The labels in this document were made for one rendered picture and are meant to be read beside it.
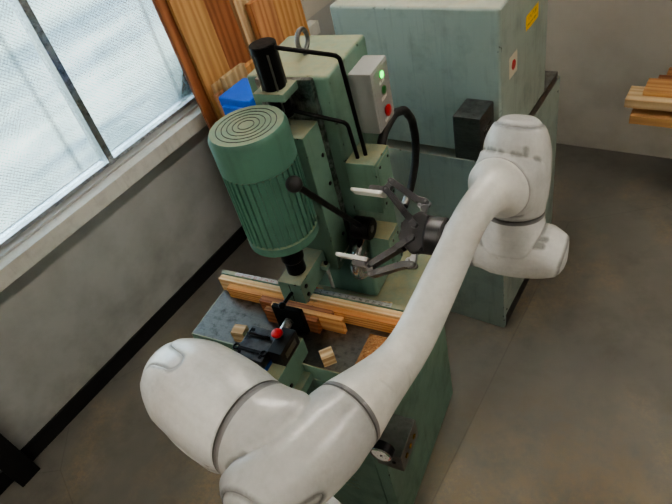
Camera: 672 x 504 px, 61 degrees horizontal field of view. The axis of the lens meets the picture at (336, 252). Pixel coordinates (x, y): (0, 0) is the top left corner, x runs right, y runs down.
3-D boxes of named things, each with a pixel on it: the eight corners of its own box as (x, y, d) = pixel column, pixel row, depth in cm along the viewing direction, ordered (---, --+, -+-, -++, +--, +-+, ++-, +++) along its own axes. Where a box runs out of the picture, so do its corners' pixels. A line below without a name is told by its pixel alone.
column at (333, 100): (313, 284, 183) (243, 75, 135) (341, 238, 196) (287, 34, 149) (377, 297, 173) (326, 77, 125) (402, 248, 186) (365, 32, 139)
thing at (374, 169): (355, 210, 149) (344, 162, 139) (368, 189, 155) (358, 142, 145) (385, 214, 145) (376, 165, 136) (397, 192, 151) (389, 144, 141)
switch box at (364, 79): (358, 133, 144) (346, 74, 134) (373, 112, 150) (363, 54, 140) (381, 134, 141) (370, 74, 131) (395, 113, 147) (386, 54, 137)
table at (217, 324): (178, 372, 162) (170, 359, 158) (235, 294, 181) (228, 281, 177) (374, 433, 136) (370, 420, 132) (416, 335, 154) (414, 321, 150)
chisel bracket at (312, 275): (285, 303, 153) (276, 281, 147) (308, 267, 162) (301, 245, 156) (309, 308, 150) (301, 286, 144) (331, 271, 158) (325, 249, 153)
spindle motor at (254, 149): (237, 253, 139) (189, 145, 119) (272, 207, 150) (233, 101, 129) (299, 264, 131) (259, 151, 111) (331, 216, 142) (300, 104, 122)
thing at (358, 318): (230, 297, 172) (226, 288, 169) (234, 292, 173) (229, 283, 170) (429, 342, 144) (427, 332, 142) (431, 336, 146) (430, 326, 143)
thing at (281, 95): (261, 121, 132) (237, 50, 120) (277, 103, 137) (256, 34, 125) (290, 123, 128) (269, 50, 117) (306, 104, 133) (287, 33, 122)
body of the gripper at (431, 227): (447, 263, 110) (402, 255, 114) (456, 220, 111) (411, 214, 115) (438, 255, 104) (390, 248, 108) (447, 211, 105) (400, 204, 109)
